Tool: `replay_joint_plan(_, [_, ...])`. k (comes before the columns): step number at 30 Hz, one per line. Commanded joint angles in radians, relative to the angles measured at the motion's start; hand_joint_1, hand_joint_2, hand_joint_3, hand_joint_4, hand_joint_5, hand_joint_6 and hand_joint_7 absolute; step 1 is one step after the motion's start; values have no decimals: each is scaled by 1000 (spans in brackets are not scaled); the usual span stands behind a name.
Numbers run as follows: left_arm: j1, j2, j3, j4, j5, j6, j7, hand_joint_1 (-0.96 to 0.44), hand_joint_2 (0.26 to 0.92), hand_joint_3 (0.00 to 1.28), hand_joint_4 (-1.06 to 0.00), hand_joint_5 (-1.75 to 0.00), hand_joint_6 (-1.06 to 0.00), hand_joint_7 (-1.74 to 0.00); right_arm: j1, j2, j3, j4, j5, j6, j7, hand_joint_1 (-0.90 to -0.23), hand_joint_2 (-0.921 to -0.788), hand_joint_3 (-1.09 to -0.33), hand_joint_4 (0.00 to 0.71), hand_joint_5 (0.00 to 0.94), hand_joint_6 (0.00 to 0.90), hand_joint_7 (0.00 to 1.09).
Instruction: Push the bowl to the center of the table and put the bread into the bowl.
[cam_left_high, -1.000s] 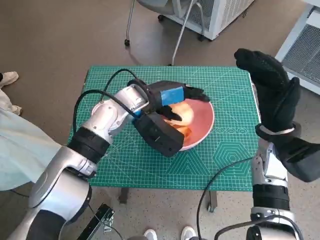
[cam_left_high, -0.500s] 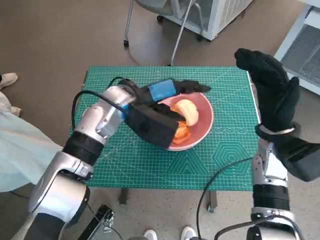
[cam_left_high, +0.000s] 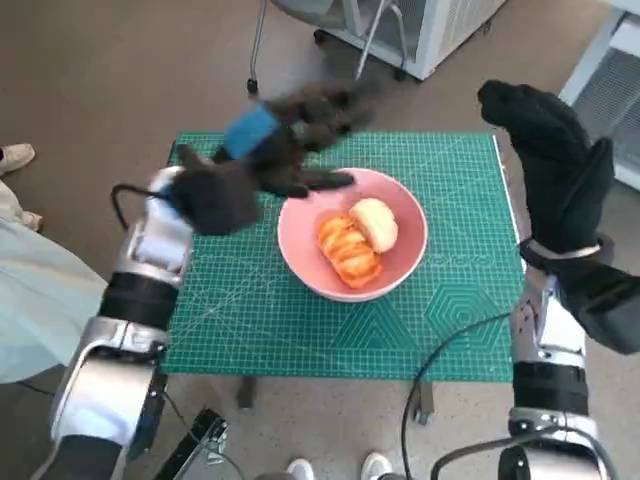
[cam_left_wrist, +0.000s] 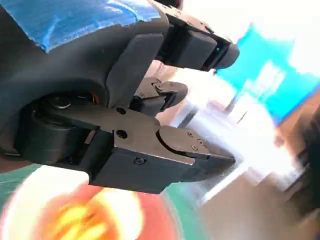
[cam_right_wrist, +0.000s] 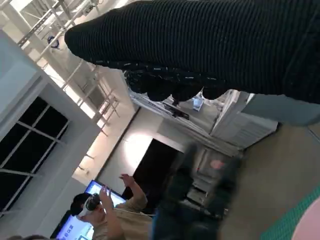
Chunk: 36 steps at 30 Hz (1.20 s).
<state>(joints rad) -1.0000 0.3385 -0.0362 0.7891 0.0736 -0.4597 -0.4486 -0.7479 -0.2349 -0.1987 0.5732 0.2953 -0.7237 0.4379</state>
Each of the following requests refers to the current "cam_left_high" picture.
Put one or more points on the grey chair with metal legs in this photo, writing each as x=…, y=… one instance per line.
x=300, y=10

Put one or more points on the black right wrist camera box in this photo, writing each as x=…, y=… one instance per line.
x=605, y=305

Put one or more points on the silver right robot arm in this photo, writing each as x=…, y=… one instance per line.
x=550, y=390

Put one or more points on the long striped toy bread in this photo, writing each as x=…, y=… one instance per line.
x=345, y=255

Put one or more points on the person's beige shoe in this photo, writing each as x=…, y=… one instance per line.
x=16, y=156

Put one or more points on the white vented cabinet on casters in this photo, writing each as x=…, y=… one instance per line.
x=440, y=35

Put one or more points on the pink bowl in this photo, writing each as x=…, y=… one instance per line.
x=310, y=255

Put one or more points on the white shoe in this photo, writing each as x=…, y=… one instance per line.
x=300, y=471
x=376, y=467

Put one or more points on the green cutting mat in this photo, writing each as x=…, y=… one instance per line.
x=300, y=340

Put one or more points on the round toy bread bun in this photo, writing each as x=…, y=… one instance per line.
x=377, y=225

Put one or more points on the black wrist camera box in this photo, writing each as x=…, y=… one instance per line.
x=605, y=305
x=220, y=200

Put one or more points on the black metal bracket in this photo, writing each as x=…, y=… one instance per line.
x=195, y=445

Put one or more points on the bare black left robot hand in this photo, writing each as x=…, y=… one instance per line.
x=252, y=132

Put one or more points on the dark table leg with caster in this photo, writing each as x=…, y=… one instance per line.
x=424, y=402

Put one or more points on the white cabinet with mesh panel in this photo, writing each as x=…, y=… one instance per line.
x=610, y=110

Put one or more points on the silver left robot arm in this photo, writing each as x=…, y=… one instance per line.
x=135, y=300

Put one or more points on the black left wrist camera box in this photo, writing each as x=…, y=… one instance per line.
x=220, y=200

